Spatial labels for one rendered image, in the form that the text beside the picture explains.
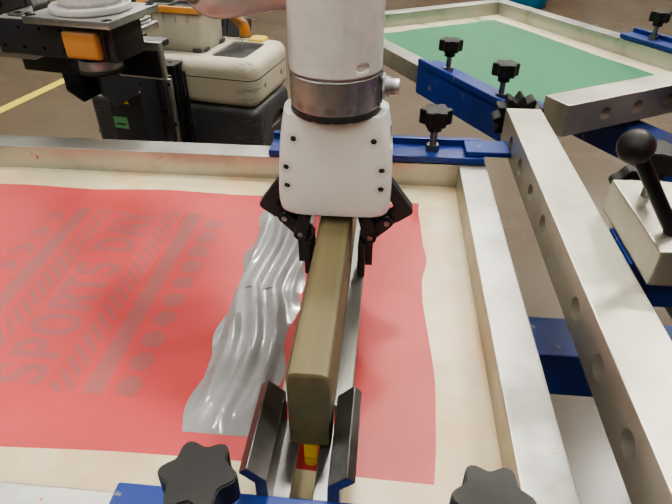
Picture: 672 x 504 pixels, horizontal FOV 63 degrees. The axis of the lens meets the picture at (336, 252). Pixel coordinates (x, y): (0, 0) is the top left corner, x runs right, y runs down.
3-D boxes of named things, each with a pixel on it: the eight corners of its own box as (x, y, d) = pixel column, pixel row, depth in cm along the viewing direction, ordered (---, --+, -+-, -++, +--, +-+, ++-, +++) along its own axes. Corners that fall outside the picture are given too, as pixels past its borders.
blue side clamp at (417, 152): (271, 188, 80) (267, 144, 76) (277, 172, 84) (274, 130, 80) (478, 198, 78) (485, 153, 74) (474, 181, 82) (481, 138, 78)
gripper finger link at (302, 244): (314, 201, 53) (316, 256, 57) (282, 199, 53) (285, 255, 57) (310, 218, 51) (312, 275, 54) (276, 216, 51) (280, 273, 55)
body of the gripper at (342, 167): (398, 78, 48) (390, 190, 54) (282, 74, 48) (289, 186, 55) (397, 109, 42) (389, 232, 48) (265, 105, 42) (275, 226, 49)
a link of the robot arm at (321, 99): (400, 55, 47) (398, 88, 48) (297, 53, 47) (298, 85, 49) (400, 85, 40) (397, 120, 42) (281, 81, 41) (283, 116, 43)
